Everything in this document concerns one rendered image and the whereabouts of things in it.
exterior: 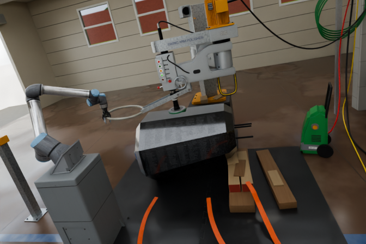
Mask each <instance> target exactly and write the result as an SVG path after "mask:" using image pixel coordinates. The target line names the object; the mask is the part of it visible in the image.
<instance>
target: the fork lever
mask: <svg viewBox="0 0 366 244"><path fill-rule="evenodd" d="M177 91H179V92H177V93H175V94H173V95H171V96H170V94H168V95H166V96H164V97H162V98H160V99H158V100H156V101H154V102H152V103H150V104H148V105H146V106H144V107H142V108H143V109H142V110H141V111H142V112H143V113H145V112H147V111H149V110H151V109H153V108H155V107H157V106H160V105H162V104H164V103H166V102H168V101H170V100H172V99H174V98H176V97H178V96H180V95H183V94H185V93H187V87H185V88H184V89H179V90H177Z"/></svg>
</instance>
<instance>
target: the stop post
mask: <svg viewBox="0 0 366 244"><path fill-rule="evenodd" d="M9 141H10V140H9V138H8V136H7V135H2V136H0V157H1V158H2V160H3V162H4V164H5V166H6V168H7V170H8V172H9V174H10V176H11V178H12V180H13V182H14V183H15V185H16V187H17V189H18V191H19V193H20V195H21V197H22V199H23V201H24V203H25V204H26V206H27V208H28V210H29V212H30V216H29V217H28V218H26V219H25V220H24V221H25V222H37V221H38V220H39V219H41V218H42V216H43V215H44V214H45V213H47V212H48V210H47V209H41V208H40V207H39V205H38V203H37V201H36V199H35V197H34V195H33V193H32V191H31V189H30V187H29V185H28V183H27V181H26V179H25V177H24V175H23V173H22V171H21V169H20V167H19V165H18V163H17V161H16V159H15V157H14V155H13V153H12V151H11V149H10V147H9V145H8V143H7V142H9Z"/></svg>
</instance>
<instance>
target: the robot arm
mask: <svg viewBox="0 0 366 244"><path fill-rule="evenodd" d="M43 94H45V95H58V96H70V97H83V98H88V99H87V104H88V106H93V105H97V104H99V105H100V108H101V109H102V114H103V115H102V118H103V120H104V122H105V124H106V117H111V115H110V113H109V111H107V108H108V103H107V100H106V96H105V94H104V93H101V94H100V92H99V91H98V90H97V89H92V90H82V89H71V88H61V87H50V86H44V85H43V84H33V85H31V86H29V87H27V88H26V90H25V101H26V103H27V106H28V111H29V116H30V120H31V124H32V129H33V133H34V140H33V141H32V142H31V144H30V146H31V147H32V148H34V151H35V158H36V159H37V160H38V161H39V162H48V161H50V160H52V162H53V163H54V164H56V163H57V161H58V159H59V158H60V156H61V154H62V153H63V152H64V151H65V150H66V149H67V148H69V147H70V145H67V144H62V143H61V142H59V141H57V140H56V139H54V138H53V137H51V136H49V135H48V133H47V128H46V124H45V120H44V116H43V112H42V108H41V104H40V98H39V96H42V95H43Z"/></svg>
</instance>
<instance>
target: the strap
mask: <svg viewBox="0 0 366 244"><path fill-rule="evenodd" d="M245 183H246V185H247V186H248V188H249V189H250V191H251V193H252V195H253V198H254V200H255V202H256V205H257V207H258V209H259V212H260V214H261V216H262V218H263V221H264V223H265V225H266V227H267V229H268V231H269V233H270V236H271V238H272V240H273V241H274V243H275V244H281V243H280V241H279V240H278V238H277V236H276V234H275V232H274V230H273V227H272V225H271V223H270V221H269V219H268V218H267V215H266V213H265V211H264V208H263V206H262V204H261V202H260V200H259V198H258V195H257V193H256V191H255V189H254V187H253V186H252V184H251V183H250V181H248V182H245ZM157 199H158V197H155V198H154V199H153V200H152V202H151V204H150V205H149V207H148V209H147V210H146V212H145V214H144V217H143V220H142V223H141V227H140V230H139V234H138V241H137V244H142V239H143V232H144V227H145V223H146V220H147V218H148V214H149V212H150V210H151V208H152V207H153V205H154V204H155V202H156V200H157ZM206 201H207V207H208V215H209V220H210V224H211V227H212V230H213V232H214V234H215V237H216V239H217V241H218V243H219V244H225V242H224V241H223V239H222V237H221V235H220V233H219V231H218V229H217V226H216V223H215V220H214V217H213V214H212V206H211V198H207V199H206Z"/></svg>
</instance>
